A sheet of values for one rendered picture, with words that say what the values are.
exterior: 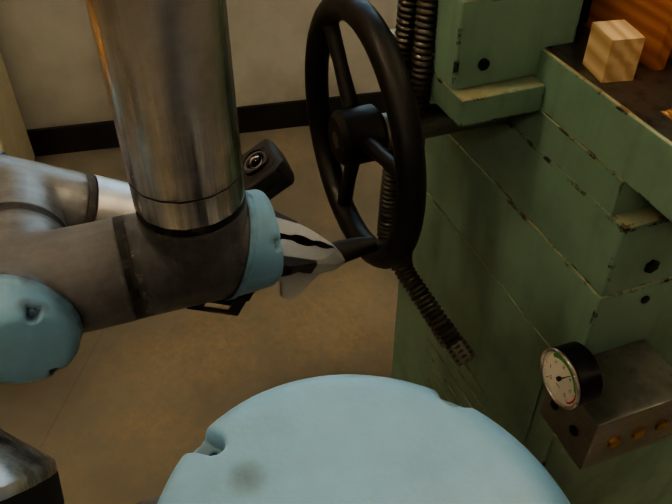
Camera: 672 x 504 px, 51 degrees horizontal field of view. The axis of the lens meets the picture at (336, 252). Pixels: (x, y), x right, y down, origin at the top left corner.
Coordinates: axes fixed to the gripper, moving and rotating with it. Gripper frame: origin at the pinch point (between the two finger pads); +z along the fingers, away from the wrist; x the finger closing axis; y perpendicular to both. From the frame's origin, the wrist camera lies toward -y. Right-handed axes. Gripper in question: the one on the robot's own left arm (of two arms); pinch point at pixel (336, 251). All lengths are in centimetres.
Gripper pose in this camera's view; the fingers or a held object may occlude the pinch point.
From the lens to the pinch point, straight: 71.0
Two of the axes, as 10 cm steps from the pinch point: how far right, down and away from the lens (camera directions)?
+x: 3.3, 6.5, -6.9
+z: 8.1, 1.8, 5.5
